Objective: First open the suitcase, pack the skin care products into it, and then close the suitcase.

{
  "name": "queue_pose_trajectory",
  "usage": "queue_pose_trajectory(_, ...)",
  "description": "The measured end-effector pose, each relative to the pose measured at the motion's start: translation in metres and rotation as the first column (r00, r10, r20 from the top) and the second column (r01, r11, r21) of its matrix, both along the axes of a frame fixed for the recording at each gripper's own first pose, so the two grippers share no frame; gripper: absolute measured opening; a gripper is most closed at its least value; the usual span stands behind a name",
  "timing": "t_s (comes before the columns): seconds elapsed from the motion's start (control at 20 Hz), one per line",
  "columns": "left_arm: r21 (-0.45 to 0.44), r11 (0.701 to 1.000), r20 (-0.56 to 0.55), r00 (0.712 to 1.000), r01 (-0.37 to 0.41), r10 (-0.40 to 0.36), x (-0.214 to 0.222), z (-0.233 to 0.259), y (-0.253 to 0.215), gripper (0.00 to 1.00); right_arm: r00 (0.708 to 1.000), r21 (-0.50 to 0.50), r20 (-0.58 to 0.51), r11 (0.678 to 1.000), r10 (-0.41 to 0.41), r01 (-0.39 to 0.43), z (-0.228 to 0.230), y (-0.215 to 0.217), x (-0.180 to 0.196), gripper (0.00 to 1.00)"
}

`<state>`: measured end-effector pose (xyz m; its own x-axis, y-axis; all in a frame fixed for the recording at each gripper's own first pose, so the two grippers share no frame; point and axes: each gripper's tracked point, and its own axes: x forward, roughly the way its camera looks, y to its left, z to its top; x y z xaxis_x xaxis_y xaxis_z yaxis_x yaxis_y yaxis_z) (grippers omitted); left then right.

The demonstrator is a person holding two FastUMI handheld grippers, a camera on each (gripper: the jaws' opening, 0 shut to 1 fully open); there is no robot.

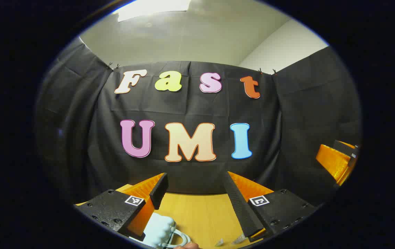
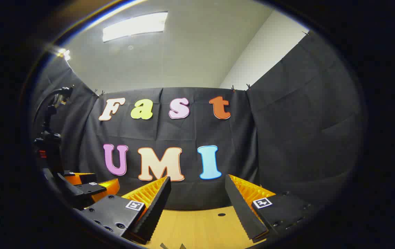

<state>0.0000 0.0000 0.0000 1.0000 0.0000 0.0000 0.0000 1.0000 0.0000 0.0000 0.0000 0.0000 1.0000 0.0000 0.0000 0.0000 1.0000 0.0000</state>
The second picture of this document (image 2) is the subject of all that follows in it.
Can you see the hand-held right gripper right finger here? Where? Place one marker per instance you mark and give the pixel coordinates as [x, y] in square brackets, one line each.
[242, 211]

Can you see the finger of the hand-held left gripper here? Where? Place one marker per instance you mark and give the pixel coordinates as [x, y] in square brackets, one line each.
[86, 177]
[90, 188]

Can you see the rectangular ceiling light panel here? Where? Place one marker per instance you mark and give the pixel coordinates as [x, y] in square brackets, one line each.
[135, 26]

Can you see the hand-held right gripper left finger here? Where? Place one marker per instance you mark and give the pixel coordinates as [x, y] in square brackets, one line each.
[156, 207]

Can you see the black backdrop cloth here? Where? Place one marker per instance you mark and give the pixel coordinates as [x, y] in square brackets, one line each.
[287, 138]

